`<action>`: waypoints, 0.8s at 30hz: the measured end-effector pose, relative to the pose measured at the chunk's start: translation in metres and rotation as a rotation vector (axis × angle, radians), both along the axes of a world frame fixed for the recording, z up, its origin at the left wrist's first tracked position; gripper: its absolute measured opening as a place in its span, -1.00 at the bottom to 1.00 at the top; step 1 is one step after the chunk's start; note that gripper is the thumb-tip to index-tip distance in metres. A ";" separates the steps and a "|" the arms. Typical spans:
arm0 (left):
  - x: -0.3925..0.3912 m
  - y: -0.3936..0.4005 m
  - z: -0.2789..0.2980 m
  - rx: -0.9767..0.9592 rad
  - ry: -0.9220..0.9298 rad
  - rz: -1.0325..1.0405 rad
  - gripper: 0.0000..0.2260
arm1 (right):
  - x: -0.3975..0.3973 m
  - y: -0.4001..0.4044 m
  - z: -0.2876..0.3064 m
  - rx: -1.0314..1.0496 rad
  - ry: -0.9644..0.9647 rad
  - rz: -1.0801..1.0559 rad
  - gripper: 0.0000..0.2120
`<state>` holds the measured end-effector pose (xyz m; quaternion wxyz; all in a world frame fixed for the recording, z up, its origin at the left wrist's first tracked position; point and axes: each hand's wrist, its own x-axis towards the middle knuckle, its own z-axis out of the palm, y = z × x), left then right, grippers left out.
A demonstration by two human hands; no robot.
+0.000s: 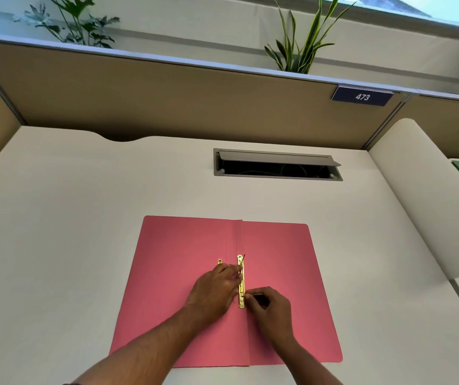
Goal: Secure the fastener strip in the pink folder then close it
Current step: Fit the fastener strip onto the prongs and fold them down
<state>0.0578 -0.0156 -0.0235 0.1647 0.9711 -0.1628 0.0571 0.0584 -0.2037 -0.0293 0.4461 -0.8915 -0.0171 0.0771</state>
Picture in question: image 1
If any person's left hand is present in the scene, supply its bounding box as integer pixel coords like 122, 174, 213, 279
184, 263, 244, 319

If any person's right hand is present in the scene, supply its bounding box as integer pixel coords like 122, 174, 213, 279
245, 287, 297, 349

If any gold metal fastener strip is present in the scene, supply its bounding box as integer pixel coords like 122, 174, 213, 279
237, 255, 246, 309

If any person's right forearm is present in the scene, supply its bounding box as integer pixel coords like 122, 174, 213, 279
271, 337, 344, 385

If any person's left forearm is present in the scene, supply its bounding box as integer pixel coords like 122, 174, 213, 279
62, 306, 214, 385

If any pink paper file folder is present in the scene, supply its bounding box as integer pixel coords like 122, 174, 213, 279
109, 215, 343, 369

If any beige wide partition panel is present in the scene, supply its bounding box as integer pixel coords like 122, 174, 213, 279
0, 34, 406, 152

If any dark blue number plate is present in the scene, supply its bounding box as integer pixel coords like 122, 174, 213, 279
330, 86, 395, 107

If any tall striped snake plant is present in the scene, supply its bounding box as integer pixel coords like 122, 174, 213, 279
264, 0, 357, 75

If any beige narrow partition panel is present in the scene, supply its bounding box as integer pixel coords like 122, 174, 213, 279
366, 93, 459, 161

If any broad-leaf green plant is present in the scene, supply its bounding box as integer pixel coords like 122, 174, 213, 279
12, 0, 120, 49

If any window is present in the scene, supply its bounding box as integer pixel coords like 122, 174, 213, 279
299, 0, 459, 28

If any grey desk cable box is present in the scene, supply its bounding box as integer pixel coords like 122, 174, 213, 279
213, 148, 343, 182

